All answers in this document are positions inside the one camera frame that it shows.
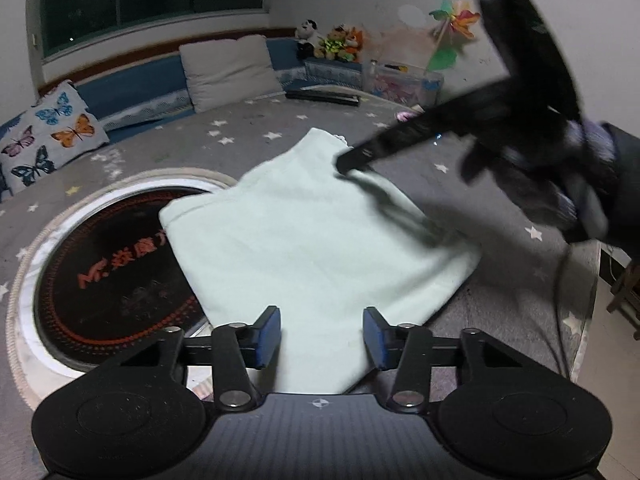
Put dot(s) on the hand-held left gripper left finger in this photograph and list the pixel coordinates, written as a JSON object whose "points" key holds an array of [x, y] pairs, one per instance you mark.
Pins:
{"points": [[267, 336]]}

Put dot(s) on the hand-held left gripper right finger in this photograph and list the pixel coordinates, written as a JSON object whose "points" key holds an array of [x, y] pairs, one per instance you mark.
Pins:
{"points": [[375, 341]]}

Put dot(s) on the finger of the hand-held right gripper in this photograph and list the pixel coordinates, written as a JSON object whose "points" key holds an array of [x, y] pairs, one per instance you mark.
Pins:
{"points": [[425, 127]]}

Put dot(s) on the light green garment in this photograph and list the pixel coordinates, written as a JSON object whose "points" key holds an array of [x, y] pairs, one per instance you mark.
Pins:
{"points": [[300, 235]]}

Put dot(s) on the person's right hand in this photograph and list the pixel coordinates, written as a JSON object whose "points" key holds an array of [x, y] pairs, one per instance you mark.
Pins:
{"points": [[570, 180]]}

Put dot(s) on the clear plastic storage box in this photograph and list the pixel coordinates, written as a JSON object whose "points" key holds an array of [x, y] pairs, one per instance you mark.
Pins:
{"points": [[405, 85]]}

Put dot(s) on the colourful pinwheel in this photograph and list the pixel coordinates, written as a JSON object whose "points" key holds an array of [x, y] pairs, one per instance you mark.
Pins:
{"points": [[452, 25]]}

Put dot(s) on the flat black stick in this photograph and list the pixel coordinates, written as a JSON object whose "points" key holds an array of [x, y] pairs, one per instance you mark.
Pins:
{"points": [[322, 97]]}

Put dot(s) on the blue patterned box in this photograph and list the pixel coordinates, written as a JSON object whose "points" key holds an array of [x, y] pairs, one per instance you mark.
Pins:
{"points": [[332, 74]]}

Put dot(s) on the orange fox plush toy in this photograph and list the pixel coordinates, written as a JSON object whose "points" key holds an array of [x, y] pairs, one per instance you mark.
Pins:
{"points": [[354, 45]]}

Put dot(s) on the bear plush toy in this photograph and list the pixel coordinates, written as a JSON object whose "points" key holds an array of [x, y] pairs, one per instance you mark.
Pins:
{"points": [[332, 45]]}

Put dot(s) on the grey star-patterned tablecloth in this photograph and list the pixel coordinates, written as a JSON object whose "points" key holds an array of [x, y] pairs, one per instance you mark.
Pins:
{"points": [[500, 280]]}

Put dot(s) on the panda plush toy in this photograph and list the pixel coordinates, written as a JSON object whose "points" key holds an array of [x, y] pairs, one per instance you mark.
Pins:
{"points": [[307, 40]]}

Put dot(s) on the round black induction cooktop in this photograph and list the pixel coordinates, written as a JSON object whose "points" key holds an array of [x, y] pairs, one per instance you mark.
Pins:
{"points": [[110, 270]]}

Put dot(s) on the plain grey pillow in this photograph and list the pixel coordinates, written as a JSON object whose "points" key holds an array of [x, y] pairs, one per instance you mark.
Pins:
{"points": [[230, 72]]}

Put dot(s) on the wooden stool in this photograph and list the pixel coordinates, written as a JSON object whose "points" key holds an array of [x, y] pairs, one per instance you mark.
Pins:
{"points": [[625, 300]]}

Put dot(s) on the blue sofa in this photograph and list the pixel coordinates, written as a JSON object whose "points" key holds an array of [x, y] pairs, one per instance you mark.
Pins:
{"points": [[135, 87]]}

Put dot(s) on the butterfly print pillow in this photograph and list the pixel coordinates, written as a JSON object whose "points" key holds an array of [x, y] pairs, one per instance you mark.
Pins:
{"points": [[50, 135]]}

